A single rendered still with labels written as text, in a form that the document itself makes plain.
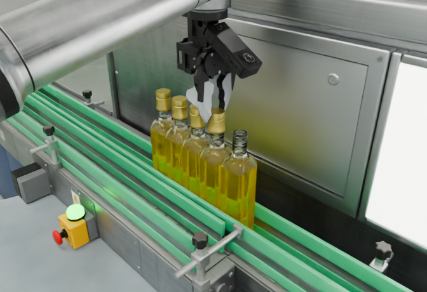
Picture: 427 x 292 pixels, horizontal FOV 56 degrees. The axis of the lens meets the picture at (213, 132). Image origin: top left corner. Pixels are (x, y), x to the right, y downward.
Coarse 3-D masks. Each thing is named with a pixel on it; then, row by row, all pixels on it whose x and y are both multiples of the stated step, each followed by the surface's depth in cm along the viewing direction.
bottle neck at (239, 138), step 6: (234, 132) 77; (240, 132) 78; (246, 132) 77; (234, 138) 77; (240, 138) 76; (246, 138) 77; (234, 144) 77; (240, 144) 77; (246, 144) 78; (234, 150) 78; (240, 150) 77; (246, 150) 78; (234, 156) 78; (240, 156) 78
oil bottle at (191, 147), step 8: (208, 136) 87; (184, 144) 87; (192, 144) 85; (200, 144) 85; (184, 152) 87; (192, 152) 85; (200, 152) 85; (184, 160) 88; (192, 160) 86; (184, 168) 90; (192, 168) 87; (184, 176) 91; (192, 176) 88; (184, 184) 92; (192, 184) 89
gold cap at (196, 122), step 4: (192, 104) 84; (192, 108) 82; (196, 108) 82; (192, 112) 83; (196, 112) 82; (192, 116) 83; (196, 116) 83; (200, 116) 83; (192, 120) 83; (196, 120) 83; (200, 120) 83; (192, 124) 84; (196, 124) 83; (200, 124) 84; (204, 124) 84; (196, 128) 84
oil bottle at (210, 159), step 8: (208, 144) 84; (224, 144) 84; (208, 152) 82; (216, 152) 81; (224, 152) 82; (200, 160) 84; (208, 160) 82; (216, 160) 81; (200, 168) 85; (208, 168) 83; (216, 168) 81; (200, 176) 86; (208, 176) 84; (216, 176) 82; (200, 184) 87; (208, 184) 85; (216, 184) 83; (200, 192) 88; (208, 192) 86; (216, 192) 84; (208, 200) 87; (216, 200) 85
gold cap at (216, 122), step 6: (216, 108) 80; (216, 114) 78; (222, 114) 78; (210, 120) 79; (216, 120) 78; (222, 120) 79; (210, 126) 79; (216, 126) 79; (222, 126) 79; (210, 132) 80; (216, 132) 79; (222, 132) 80
